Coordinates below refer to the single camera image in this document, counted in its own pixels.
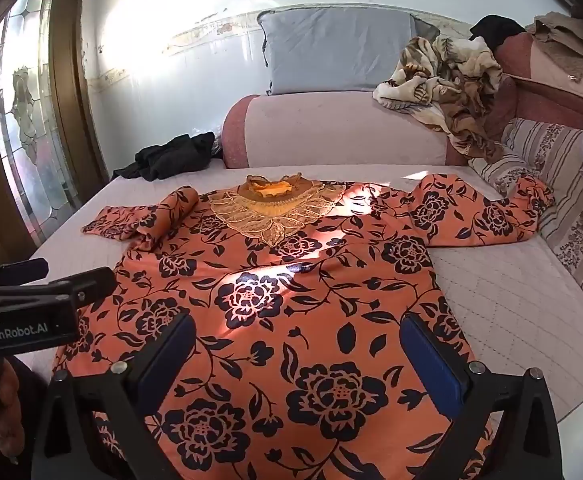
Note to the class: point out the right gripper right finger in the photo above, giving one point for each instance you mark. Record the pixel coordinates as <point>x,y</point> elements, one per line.
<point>526,444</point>

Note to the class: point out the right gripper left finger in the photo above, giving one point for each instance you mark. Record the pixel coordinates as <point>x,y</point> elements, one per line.
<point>93,427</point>

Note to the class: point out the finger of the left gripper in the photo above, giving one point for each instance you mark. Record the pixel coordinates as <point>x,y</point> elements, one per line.
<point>88,286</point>
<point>23,272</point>

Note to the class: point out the orange black floral garment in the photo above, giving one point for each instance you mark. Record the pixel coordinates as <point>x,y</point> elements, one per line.
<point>297,289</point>

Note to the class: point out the black clothing pile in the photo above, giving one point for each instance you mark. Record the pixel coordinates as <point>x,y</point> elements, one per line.
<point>181,154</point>

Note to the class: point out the person's left hand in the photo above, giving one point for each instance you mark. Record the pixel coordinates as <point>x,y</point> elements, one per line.
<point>12,437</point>

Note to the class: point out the pink quilted bed cover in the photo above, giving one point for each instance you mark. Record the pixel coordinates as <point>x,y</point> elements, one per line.
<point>515,303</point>

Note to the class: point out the wooden stained glass door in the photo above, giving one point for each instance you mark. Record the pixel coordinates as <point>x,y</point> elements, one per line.
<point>50,162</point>

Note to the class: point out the pink quilted bolster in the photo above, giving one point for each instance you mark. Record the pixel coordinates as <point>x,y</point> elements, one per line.
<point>328,128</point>

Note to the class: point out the striped floral pillow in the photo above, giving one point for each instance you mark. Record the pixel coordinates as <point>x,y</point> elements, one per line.
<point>552,153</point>

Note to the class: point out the grey pillow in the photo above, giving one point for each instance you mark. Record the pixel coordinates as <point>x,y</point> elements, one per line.
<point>335,48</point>

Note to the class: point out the red pink padded headboard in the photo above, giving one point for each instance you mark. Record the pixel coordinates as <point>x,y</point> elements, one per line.
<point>533,87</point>

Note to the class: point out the beige brown floral blanket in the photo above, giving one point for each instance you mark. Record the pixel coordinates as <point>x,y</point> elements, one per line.
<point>448,85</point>

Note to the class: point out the tan garment on headboard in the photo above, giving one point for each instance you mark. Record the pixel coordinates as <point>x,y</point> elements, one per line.
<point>560,38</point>

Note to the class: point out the black garment on headboard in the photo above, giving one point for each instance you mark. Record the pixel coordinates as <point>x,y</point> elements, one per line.
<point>495,29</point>

